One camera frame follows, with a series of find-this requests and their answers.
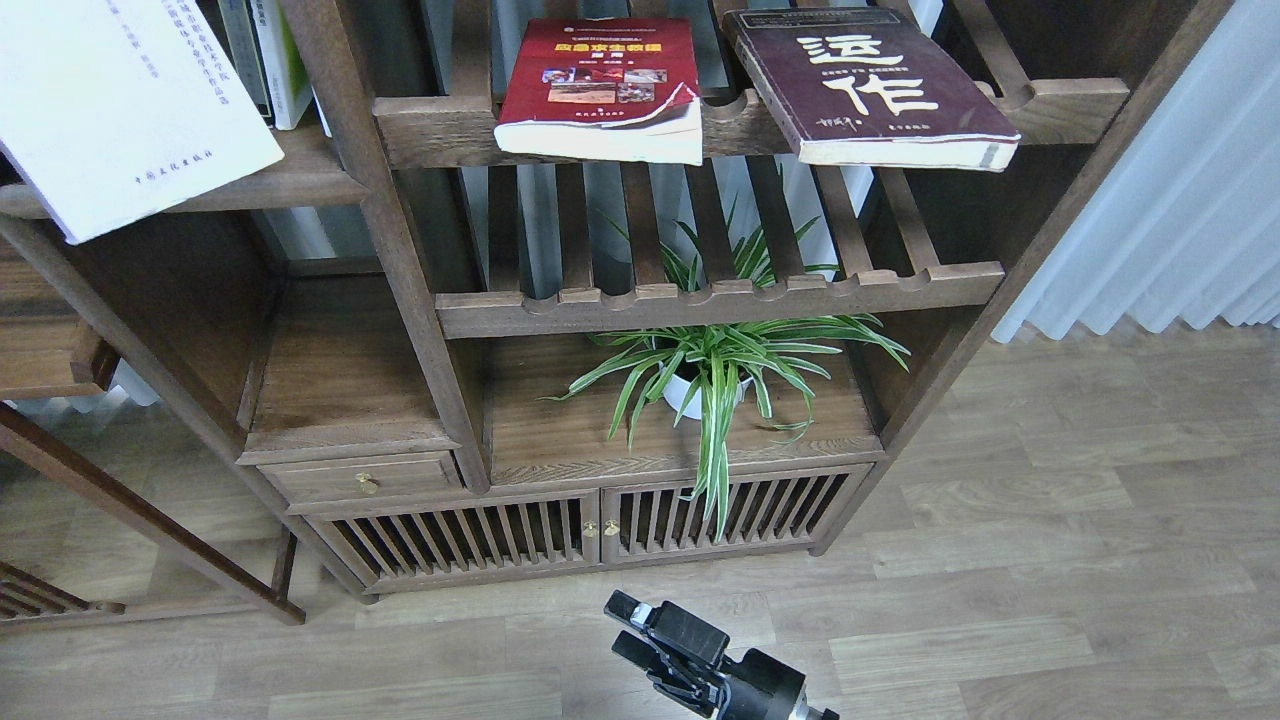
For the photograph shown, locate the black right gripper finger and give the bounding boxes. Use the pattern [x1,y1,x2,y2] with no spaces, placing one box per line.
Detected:
[604,591,730,666]
[611,632,666,682]

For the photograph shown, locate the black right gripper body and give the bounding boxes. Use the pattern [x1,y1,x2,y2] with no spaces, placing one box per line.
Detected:
[650,644,809,719]

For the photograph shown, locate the pale lavender paperback book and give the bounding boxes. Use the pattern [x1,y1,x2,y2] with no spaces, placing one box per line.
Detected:
[1,1,284,245]

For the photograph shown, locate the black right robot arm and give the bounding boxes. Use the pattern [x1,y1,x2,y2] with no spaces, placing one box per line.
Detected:
[604,591,838,719]

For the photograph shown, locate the white plant pot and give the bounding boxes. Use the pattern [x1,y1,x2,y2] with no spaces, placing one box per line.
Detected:
[662,363,754,423]

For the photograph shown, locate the spider plant green leaves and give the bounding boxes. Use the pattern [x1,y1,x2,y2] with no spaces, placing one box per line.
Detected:
[547,195,911,541]

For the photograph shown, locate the brass drawer knob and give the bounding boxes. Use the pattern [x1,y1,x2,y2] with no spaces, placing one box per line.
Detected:
[356,473,380,495]

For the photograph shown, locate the dark wooden bookshelf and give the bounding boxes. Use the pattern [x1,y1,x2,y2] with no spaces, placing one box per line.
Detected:
[3,1,1230,597]

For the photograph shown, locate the red paperback book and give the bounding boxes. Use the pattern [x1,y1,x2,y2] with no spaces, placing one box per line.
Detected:
[494,18,704,165]

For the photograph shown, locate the maroon book white characters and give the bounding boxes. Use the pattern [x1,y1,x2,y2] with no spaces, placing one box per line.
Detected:
[724,6,1021,172]

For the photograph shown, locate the white sheer curtain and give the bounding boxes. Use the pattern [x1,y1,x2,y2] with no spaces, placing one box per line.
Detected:
[991,1,1279,343]

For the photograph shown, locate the white green upright book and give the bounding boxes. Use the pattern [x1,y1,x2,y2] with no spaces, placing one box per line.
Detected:
[250,1,314,131]

